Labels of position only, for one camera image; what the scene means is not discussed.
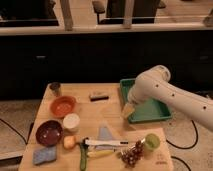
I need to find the white marker pen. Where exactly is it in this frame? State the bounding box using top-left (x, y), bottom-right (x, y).
top-left (84, 139), bottom-right (129, 146)

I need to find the green cucumber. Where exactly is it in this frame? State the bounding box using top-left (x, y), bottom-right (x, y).
top-left (78, 139), bottom-right (88, 171)

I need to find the black whiteboard eraser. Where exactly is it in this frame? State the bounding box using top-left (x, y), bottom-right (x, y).
top-left (89, 94), bottom-right (109, 102)

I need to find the blue grey cloth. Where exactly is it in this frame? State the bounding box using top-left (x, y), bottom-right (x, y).
top-left (95, 125), bottom-right (114, 150)

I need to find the dark red bowl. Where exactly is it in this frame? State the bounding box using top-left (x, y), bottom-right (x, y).
top-left (36, 120), bottom-right (63, 147)

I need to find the purple grape bunch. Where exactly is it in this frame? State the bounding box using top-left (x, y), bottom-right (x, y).
top-left (117, 141), bottom-right (143, 167)

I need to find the green plastic tray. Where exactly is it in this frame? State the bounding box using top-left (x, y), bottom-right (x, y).
top-left (120, 78), bottom-right (172, 124)

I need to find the orange bowl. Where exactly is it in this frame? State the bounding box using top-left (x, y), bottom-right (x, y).
top-left (49, 96), bottom-right (76, 118)

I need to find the yellow onion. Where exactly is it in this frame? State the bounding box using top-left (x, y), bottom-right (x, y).
top-left (63, 136), bottom-right (76, 149)

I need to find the blue sponge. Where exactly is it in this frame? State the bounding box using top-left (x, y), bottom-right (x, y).
top-left (33, 146), bottom-right (57, 165)

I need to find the yellow corn cob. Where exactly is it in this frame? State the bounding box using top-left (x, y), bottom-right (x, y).
top-left (87, 150), bottom-right (114, 158)

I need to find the green apple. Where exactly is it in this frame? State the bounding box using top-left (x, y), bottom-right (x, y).
top-left (144, 133), bottom-right (160, 151)

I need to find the black floor cable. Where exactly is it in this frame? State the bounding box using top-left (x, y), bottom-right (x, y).
top-left (165, 119), bottom-right (200, 171)

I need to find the white round container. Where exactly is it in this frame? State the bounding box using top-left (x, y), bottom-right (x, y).
top-left (63, 113), bottom-right (80, 133)

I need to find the dark metal cup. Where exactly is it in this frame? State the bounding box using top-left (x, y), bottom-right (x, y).
top-left (49, 82), bottom-right (61, 97)

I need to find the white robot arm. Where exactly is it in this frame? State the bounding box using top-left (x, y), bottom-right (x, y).
top-left (127, 65), bottom-right (213, 132)

